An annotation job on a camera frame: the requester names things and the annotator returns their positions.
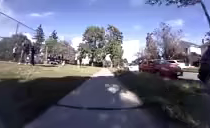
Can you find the red car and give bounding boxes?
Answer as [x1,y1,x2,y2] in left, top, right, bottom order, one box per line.
[138,59,184,79]

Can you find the white vehicle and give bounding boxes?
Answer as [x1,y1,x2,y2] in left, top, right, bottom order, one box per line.
[127,64,141,72]

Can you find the tall green tree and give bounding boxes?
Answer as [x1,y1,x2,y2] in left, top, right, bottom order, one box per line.
[77,25,107,68]
[104,24,126,69]

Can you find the grey asphalt road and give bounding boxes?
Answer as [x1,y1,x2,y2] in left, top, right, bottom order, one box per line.
[177,70,202,82]

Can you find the grey concrete path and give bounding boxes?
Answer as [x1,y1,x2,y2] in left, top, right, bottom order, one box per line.
[24,67,181,128]

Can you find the grass strip beside road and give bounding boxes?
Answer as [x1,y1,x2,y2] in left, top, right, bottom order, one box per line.
[114,68,210,128]

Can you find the tree with thin trunk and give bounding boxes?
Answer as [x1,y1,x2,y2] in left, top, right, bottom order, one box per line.
[144,0,210,84]

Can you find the grass field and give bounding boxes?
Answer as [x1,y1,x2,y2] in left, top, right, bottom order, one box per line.
[0,60,102,128]

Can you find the house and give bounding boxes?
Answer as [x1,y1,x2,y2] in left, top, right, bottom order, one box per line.
[177,39,204,67]

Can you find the white car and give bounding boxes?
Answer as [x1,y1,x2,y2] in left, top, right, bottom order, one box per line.
[166,59,187,70]

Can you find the overhead wires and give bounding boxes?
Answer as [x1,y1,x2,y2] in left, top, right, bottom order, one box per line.
[0,7,37,33]

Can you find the row of trees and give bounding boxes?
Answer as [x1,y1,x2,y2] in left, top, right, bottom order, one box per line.
[0,23,77,66]

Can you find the reddish bare trees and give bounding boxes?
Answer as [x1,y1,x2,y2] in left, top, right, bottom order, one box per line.
[136,22,184,61]

